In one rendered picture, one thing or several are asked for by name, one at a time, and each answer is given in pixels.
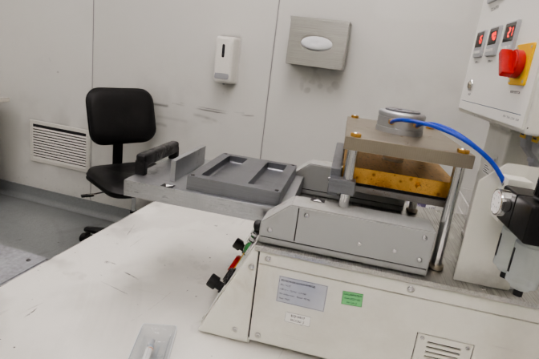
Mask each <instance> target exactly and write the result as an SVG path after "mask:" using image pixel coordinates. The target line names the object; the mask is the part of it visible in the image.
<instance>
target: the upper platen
mask: <svg viewBox="0 0 539 359"><path fill-rule="evenodd" d="M343 153H344V155H343V157H342V171H341V176H342V177H343V173H344V168H345V164H346V159H347V149H345V150H343ZM354 179H356V185H355V192H360V193H365V194H369V195H374V196H382V197H387V198H392V199H397V200H406V201H410V202H415V203H419V204H428V205H432V206H437V207H442V208H443V207H444V202H445V199H446V195H447V192H448V185H449V182H450V179H451V177H450V175H449V174H448V173H447V172H446V171H445V170H444V169H443V168H442V167H441V166H440V165H439V164H436V163H427V162H421V161H416V160H411V159H401V158H396V157H391V156H386V155H376V154H371V153H366V152H361V151H359V153H358V158H357V162H356V167H355V175H354Z"/></svg>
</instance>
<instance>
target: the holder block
mask: <svg viewBox="0 0 539 359"><path fill-rule="evenodd" d="M296 170H297V165H294V164H288V163H280V162H275V161H270V160H265V159H256V158H251V157H247V156H242V155H233V154H228V153H222V154H221V155H219V156H218V157H216V158H215V159H213V160H211V161H209V162H208V163H207V164H205V165H203V166H202V167H200V168H198V169H196V170H195V171H194V172H192V173H190V174H189V175H187V185H186V189H189V190H193V191H199V192H206V193H211V194H215V195H219V196H228V197H232V198H236V199H240V200H248V201H253V202H258V203H262V204H269V205H274V206H277V205H279V204H280V203H281V201H282V199H283V198H284V196H285V194H286V192H287V190H288V189H289V187H290V185H291V183H292V182H293V180H294V177H295V176H296Z"/></svg>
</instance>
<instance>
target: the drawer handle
mask: <svg viewBox="0 0 539 359"><path fill-rule="evenodd" d="M178 156H179V143H178V142H177V141H170V142H167V143H164V144H161V145H160V146H157V147H154V148H151V149H149V150H147V151H143V152H141V153H139V154H137V155H136V164H135V174H136V175H147V171H148V165H150V164H152V163H155V162H157V161H159V160H161V159H163V158H165V157H168V158H169V159H175V158H176V157H178Z"/></svg>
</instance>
